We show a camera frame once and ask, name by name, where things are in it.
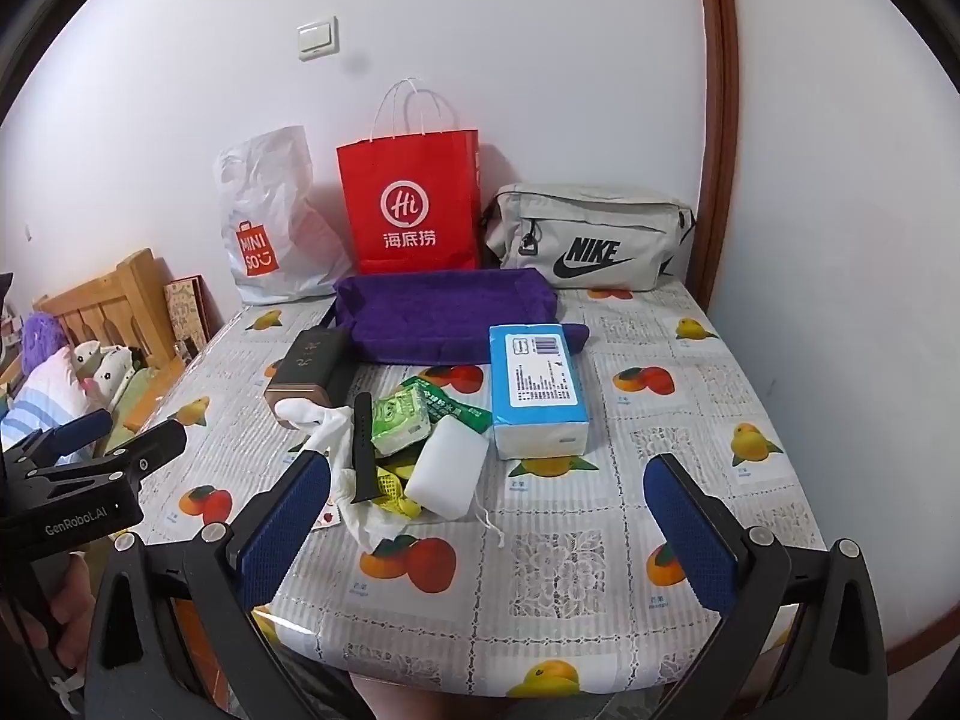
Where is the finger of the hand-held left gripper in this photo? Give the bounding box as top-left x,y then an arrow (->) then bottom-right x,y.
0,409 -> 113,466
30,420 -> 188,492

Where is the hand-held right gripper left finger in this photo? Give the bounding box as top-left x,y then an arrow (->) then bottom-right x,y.
82,450 -> 335,720

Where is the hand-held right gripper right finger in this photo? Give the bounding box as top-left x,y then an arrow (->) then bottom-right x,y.
643,452 -> 890,720

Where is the white drawstring pouch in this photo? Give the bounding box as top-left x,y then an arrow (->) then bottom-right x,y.
330,465 -> 502,550

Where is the black watch strap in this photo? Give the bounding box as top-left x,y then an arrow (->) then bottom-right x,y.
351,391 -> 380,505

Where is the yellow mesh bag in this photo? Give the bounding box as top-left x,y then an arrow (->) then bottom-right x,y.
371,457 -> 425,520

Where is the light green tissue packet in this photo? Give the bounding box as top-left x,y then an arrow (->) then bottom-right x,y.
371,388 -> 432,457

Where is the white sponge block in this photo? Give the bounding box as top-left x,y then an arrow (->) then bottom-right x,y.
405,416 -> 492,520

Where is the dark green snack packet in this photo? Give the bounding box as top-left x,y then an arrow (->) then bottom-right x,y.
397,376 -> 494,436

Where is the purple fabric storage tray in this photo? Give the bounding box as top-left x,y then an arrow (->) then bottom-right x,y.
334,268 -> 590,365

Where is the person's left hand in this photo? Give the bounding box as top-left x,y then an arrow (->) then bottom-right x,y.
46,551 -> 102,665

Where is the white spotted plush toy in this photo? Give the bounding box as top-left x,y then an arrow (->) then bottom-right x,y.
71,341 -> 140,398

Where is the purple plush toy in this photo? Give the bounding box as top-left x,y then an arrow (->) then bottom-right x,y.
20,313 -> 65,372

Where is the wooden headboard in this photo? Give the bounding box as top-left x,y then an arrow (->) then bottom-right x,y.
34,249 -> 177,383

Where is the patterned book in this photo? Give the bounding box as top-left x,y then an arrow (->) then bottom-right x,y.
163,275 -> 215,350

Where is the blue tissue pack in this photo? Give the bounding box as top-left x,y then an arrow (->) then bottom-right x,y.
489,324 -> 592,460

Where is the white plastic shopping bag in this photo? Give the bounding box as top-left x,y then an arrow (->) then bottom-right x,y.
216,125 -> 353,306

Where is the grey waist bag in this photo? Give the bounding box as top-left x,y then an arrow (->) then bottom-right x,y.
480,182 -> 697,292

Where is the red paper bag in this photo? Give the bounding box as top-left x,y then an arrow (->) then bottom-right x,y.
336,77 -> 481,276

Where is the wooden door frame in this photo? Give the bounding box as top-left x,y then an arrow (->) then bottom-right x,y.
691,0 -> 743,316

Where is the white light switch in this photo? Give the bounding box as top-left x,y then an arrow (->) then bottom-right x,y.
296,17 -> 340,61

